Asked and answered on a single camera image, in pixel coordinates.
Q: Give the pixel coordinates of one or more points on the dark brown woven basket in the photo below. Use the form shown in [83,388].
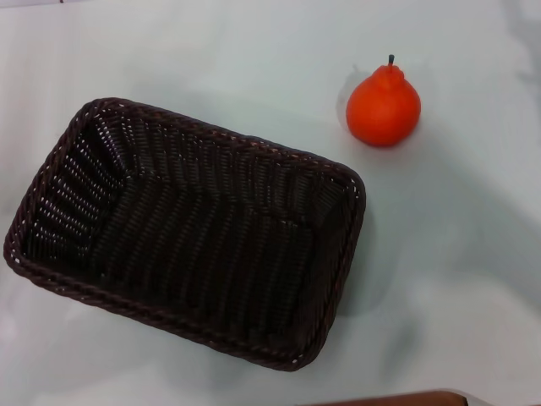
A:
[203,237]

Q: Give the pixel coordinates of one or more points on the orange pear-shaped toy fruit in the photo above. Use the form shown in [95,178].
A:
[382,110]

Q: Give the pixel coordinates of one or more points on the brown wooden board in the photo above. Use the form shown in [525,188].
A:
[401,398]

